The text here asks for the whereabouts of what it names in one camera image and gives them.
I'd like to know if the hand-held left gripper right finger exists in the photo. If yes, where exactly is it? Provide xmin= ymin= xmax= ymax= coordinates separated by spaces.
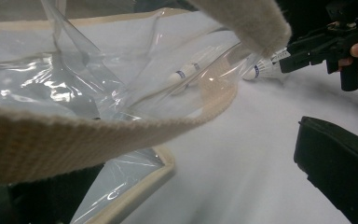
xmin=293 ymin=116 xmax=358 ymax=224

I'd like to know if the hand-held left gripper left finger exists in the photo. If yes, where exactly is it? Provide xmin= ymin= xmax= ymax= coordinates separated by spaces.
xmin=7 ymin=162 xmax=105 ymax=224

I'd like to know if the white shuttlecock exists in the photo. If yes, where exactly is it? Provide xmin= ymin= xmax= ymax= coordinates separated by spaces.
xmin=241 ymin=46 xmax=292 ymax=82
xmin=185 ymin=45 xmax=227 ymax=78
xmin=167 ymin=60 xmax=200 ymax=90

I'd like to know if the clear plastic bag beige trim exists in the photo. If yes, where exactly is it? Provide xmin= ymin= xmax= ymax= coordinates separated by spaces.
xmin=0 ymin=0 xmax=293 ymax=224

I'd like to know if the white table cover sheet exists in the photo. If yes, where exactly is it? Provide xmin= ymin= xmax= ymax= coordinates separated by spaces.
xmin=0 ymin=8 xmax=358 ymax=224

